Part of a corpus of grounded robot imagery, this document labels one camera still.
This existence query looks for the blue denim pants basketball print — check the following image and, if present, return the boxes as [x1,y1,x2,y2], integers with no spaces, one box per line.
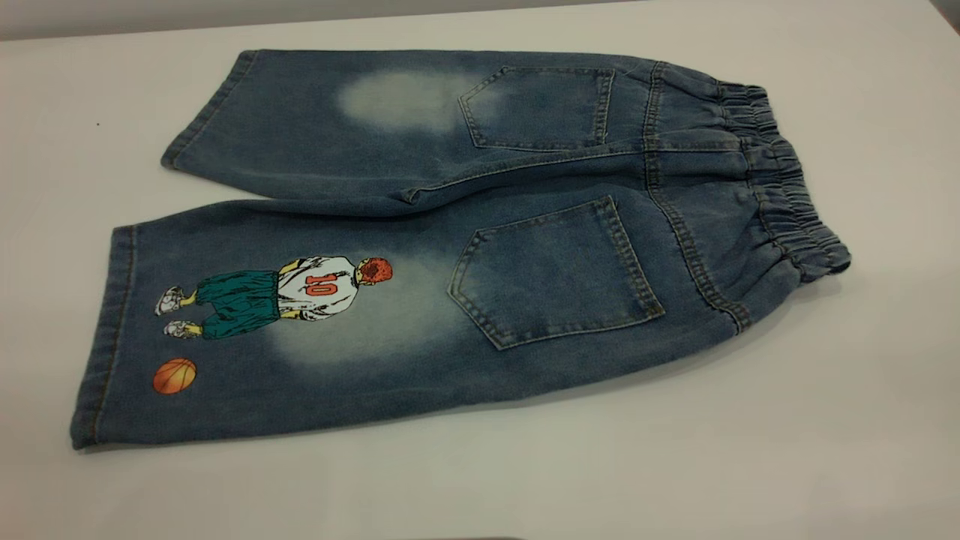
[70,49,853,451]

